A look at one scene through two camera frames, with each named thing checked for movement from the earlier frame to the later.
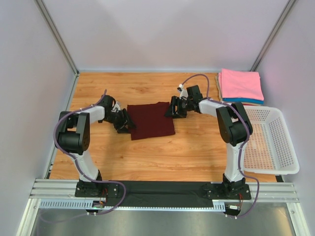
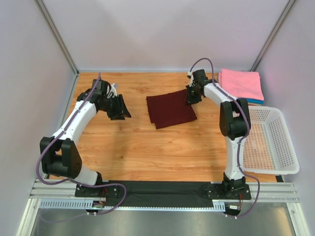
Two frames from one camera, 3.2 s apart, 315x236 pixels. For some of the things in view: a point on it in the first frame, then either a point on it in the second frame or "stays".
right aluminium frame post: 272,37 stays
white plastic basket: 269,149 stays
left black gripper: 122,120 to 114,106
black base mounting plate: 128,194 stays
